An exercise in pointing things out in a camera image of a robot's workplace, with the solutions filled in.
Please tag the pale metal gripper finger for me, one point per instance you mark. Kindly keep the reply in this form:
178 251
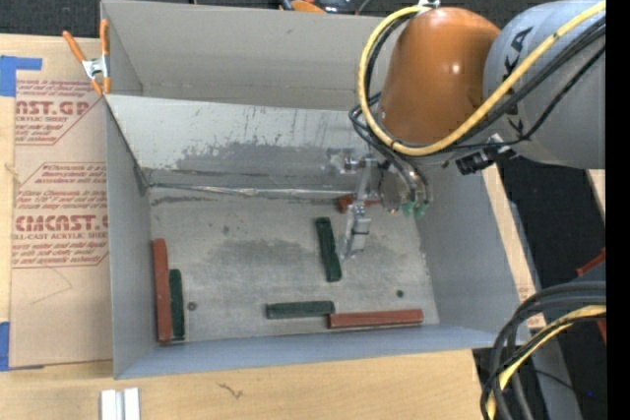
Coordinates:
350 231
361 233

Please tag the red-brown flat block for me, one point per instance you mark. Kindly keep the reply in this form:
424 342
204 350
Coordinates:
161 290
344 203
376 318

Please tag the dark green flat block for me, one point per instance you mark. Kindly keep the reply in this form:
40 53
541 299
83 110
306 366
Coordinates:
328 251
300 310
177 305

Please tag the grey metal bin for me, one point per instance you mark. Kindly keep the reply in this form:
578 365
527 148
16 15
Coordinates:
256 231

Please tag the brown cardboard board, red print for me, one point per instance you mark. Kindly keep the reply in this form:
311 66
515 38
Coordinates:
54 192

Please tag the black cylinder on white bracket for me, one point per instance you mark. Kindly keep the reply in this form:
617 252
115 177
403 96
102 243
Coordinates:
472 162

